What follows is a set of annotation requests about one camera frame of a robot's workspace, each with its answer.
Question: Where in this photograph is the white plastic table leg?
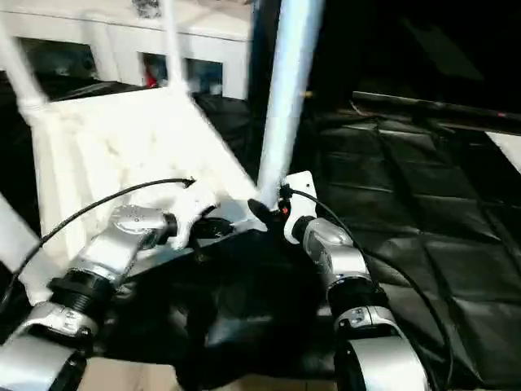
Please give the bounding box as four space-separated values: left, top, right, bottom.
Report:
256 0 327 209
160 0 197 98
0 19 49 120
0 194 46 279

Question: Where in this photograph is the shiny object on cabinet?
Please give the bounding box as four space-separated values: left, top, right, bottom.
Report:
132 0 168 16

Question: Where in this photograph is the white plastic table top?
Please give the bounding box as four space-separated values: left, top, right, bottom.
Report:
23 84 270 303

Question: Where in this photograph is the white cabinet with glass doors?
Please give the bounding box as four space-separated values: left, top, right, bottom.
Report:
0 0 254 101

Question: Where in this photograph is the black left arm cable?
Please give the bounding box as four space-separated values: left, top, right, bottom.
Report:
0 176 197 303

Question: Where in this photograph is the black mat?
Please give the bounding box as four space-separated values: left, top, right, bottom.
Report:
0 71 521 391

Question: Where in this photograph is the black backdrop cloth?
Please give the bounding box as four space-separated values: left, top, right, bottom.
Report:
247 0 521 123

